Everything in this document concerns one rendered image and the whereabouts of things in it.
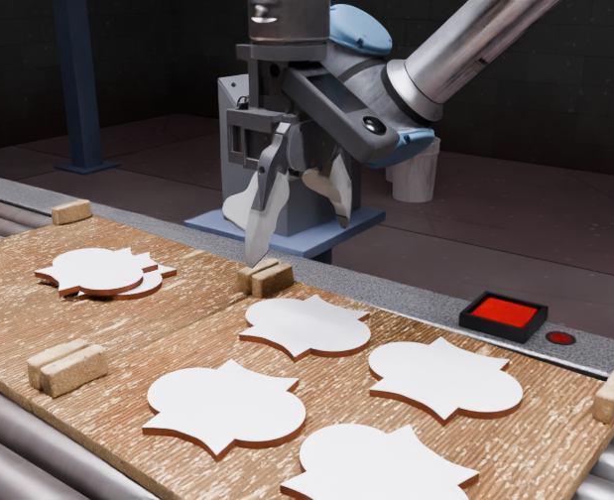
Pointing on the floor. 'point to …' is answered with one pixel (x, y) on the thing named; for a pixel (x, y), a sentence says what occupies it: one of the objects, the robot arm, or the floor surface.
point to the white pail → (417, 176)
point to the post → (78, 88)
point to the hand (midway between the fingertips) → (306, 250)
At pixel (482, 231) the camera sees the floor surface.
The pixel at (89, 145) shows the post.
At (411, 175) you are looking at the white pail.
